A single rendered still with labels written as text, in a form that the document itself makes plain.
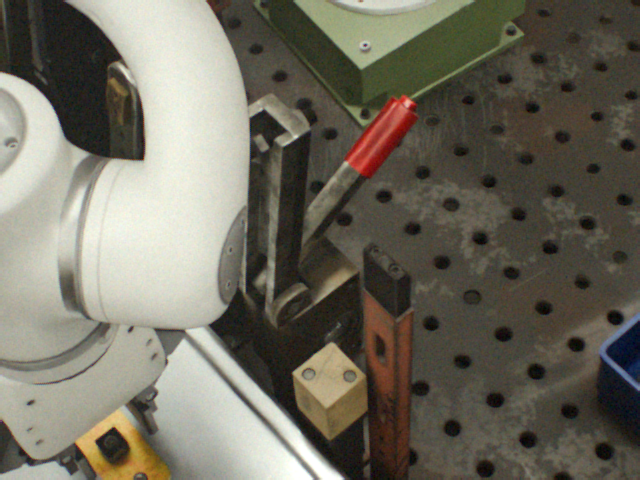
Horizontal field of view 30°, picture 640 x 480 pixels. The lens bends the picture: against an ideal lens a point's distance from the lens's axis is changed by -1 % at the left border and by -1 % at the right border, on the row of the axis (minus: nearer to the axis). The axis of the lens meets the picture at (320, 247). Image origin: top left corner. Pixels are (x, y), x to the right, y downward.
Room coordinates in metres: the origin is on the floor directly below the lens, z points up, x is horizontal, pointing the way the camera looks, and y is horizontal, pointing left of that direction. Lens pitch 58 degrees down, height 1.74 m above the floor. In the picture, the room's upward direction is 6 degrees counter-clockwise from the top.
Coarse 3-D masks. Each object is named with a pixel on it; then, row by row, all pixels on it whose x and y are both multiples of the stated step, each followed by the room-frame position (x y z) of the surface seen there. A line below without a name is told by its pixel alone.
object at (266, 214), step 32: (256, 128) 0.42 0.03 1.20; (288, 128) 0.40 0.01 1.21; (256, 160) 0.40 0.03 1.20; (288, 160) 0.39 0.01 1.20; (256, 192) 0.41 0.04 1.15; (288, 192) 0.39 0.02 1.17; (256, 224) 0.41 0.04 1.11; (288, 224) 0.39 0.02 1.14; (256, 256) 0.41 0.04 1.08; (288, 256) 0.39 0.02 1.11
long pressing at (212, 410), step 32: (192, 352) 0.38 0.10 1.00; (224, 352) 0.38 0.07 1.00; (160, 384) 0.36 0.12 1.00; (192, 384) 0.36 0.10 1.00; (224, 384) 0.36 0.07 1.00; (256, 384) 0.35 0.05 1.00; (128, 416) 0.34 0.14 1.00; (160, 416) 0.34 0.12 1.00; (192, 416) 0.34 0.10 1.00; (224, 416) 0.33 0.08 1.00; (256, 416) 0.33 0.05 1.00; (288, 416) 0.33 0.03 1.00; (160, 448) 0.31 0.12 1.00; (192, 448) 0.31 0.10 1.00; (224, 448) 0.31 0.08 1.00; (256, 448) 0.31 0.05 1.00; (288, 448) 0.31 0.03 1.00; (320, 448) 0.30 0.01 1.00
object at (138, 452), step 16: (112, 416) 0.34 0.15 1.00; (96, 432) 0.33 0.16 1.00; (112, 432) 0.32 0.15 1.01; (128, 432) 0.33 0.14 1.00; (80, 448) 0.32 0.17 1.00; (96, 448) 0.32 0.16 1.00; (128, 448) 0.31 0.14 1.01; (144, 448) 0.31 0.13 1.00; (96, 464) 0.31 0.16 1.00; (112, 464) 0.30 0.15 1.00; (128, 464) 0.30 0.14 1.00; (144, 464) 0.30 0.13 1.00; (160, 464) 0.30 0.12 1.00
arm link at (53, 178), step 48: (0, 96) 0.34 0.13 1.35; (0, 144) 0.31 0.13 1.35; (48, 144) 0.31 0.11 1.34; (0, 192) 0.29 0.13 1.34; (48, 192) 0.29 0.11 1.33; (0, 240) 0.28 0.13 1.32; (48, 240) 0.28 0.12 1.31; (0, 288) 0.27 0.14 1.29; (48, 288) 0.27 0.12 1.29; (0, 336) 0.28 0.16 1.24; (48, 336) 0.28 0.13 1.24
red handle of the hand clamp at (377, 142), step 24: (384, 120) 0.46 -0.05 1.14; (408, 120) 0.46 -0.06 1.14; (360, 144) 0.45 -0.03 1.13; (384, 144) 0.45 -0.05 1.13; (360, 168) 0.44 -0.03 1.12; (336, 192) 0.43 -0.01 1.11; (312, 216) 0.42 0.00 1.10; (336, 216) 0.42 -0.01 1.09; (312, 240) 0.41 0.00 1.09; (264, 264) 0.40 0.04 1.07; (264, 288) 0.39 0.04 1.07
